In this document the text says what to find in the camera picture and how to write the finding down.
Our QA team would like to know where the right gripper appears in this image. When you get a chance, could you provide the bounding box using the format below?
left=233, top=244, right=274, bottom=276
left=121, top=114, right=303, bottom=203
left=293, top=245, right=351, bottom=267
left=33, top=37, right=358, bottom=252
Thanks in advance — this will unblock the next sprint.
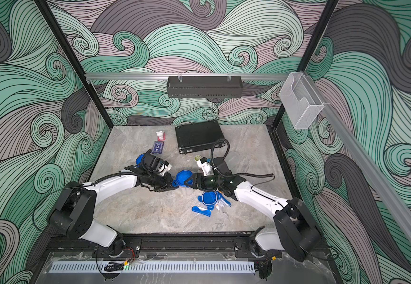
left=185, top=173, right=224, bottom=191

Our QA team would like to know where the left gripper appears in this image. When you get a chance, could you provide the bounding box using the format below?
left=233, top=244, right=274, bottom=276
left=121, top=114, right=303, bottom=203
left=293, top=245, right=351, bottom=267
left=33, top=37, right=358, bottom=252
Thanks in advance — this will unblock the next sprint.
left=147, top=173, right=179, bottom=192

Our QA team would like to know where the blue-lid container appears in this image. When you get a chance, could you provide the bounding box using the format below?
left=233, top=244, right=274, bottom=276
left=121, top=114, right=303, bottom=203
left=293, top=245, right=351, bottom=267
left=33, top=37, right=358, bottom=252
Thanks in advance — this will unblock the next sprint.
left=173, top=170, right=193, bottom=195
left=136, top=153, right=145, bottom=166

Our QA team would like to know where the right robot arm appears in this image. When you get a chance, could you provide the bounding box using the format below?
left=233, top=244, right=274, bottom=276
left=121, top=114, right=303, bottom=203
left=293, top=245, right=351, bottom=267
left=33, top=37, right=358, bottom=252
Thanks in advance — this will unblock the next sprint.
left=178, top=173, right=321, bottom=262

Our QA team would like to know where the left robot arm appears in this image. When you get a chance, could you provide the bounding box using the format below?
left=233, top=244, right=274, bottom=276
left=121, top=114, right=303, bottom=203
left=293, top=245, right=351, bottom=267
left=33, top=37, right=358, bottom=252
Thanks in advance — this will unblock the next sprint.
left=47, top=166, right=178, bottom=258

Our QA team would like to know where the toothpaste and brush packet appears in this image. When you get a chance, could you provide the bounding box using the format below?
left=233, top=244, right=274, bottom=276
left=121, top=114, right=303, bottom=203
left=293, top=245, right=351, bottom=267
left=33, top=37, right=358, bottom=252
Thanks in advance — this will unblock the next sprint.
left=215, top=195, right=231, bottom=211

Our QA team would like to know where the dark blue small box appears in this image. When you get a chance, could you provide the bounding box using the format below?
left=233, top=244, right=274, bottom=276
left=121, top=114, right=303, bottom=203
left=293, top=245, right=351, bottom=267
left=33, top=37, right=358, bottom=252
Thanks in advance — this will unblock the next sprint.
left=151, top=141, right=165, bottom=155

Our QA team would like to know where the black hard case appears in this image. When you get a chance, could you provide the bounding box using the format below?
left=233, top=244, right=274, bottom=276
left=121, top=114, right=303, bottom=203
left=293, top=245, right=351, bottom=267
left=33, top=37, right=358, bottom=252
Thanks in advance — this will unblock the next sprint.
left=175, top=120, right=224, bottom=155

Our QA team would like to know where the small pink-capped bottle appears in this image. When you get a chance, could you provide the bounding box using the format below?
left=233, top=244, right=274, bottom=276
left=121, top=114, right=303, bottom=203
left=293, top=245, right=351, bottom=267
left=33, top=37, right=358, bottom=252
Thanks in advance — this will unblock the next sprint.
left=156, top=131, right=166, bottom=142

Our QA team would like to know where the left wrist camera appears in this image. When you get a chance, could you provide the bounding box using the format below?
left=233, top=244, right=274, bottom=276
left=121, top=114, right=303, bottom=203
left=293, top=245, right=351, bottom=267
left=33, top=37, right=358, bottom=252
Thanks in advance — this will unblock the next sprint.
left=141, top=153, right=172, bottom=176

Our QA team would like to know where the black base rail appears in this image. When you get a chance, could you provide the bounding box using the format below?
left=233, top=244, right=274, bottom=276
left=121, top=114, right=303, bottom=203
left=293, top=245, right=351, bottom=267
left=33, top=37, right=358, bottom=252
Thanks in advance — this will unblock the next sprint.
left=47, top=231, right=282, bottom=259

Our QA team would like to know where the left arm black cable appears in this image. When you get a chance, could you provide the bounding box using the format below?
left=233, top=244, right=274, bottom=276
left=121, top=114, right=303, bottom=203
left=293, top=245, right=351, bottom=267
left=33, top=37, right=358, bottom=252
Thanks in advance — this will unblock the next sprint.
left=31, top=170, right=139, bottom=235

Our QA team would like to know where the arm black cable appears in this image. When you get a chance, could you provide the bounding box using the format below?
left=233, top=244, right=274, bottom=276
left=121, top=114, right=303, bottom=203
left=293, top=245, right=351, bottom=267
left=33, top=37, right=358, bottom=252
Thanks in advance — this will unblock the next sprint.
left=210, top=137, right=276, bottom=185
left=31, top=170, right=139, bottom=235

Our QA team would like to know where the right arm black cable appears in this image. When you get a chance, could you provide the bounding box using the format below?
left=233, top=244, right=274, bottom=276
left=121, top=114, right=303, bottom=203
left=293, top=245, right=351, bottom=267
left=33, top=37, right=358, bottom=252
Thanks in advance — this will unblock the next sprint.
left=210, top=137, right=276, bottom=185

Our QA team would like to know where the black wall shelf tray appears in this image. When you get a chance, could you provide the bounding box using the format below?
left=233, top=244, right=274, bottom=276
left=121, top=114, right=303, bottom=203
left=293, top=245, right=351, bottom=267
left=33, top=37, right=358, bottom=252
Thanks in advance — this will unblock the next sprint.
left=166, top=76, right=243, bottom=99

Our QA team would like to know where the clear acrylic wall holder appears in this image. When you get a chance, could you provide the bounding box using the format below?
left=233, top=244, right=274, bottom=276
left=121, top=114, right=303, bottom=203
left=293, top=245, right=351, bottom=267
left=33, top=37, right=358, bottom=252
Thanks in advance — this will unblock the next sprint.
left=279, top=72, right=324, bottom=130

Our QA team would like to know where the white slotted cable duct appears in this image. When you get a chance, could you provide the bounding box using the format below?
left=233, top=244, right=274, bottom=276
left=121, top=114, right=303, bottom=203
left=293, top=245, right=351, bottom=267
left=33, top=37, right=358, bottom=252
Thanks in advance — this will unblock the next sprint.
left=48, top=260, right=256, bottom=274

